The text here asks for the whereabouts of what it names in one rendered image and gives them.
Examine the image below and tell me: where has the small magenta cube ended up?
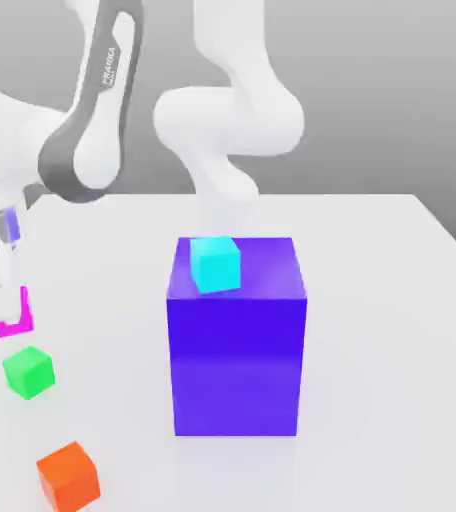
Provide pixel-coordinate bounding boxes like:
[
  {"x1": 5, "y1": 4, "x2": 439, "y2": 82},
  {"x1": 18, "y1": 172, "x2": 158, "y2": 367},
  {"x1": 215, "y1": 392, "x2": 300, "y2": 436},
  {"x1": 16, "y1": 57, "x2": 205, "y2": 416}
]
[{"x1": 0, "y1": 285, "x2": 36, "y2": 339}]

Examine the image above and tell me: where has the small green cube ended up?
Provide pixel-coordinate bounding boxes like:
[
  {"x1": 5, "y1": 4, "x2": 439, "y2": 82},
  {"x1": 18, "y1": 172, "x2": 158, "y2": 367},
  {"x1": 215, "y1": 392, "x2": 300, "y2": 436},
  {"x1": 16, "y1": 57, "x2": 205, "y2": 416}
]
[{"x1": 2, "y1": 345, "x2": 57, "y2": 401}]

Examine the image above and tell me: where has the small orange cube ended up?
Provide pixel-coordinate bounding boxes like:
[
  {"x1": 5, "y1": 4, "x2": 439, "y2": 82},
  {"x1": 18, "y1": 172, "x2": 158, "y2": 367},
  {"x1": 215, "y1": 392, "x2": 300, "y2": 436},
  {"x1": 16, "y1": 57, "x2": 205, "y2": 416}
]
[{"x1": 36, "y1": 440, "x2": 102, "y2": 512}]

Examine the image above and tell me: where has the small cyan cube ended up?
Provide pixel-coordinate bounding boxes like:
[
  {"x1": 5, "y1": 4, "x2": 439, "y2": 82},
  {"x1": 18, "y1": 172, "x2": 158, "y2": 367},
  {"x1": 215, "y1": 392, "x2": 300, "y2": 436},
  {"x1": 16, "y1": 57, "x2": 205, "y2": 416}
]
[{"x1": 189, "y1": 235, "x2": 242, "y2": 295}]

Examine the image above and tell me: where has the large blue box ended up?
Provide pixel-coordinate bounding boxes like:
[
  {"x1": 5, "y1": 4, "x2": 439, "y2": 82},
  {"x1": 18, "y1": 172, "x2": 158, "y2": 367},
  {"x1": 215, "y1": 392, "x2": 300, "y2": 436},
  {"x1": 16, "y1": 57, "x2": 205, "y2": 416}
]
[{"x1": 166, "y1": 236, "x2": 308, "y2": 438}]

